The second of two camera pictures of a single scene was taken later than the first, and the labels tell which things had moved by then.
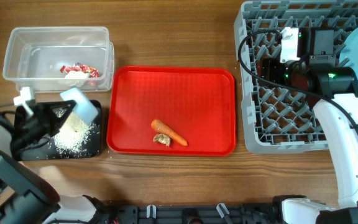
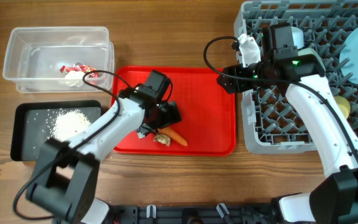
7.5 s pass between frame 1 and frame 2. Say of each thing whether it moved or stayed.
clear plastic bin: stayed
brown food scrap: stayed
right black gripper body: moved
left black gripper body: moved
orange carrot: stayed
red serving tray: stayed
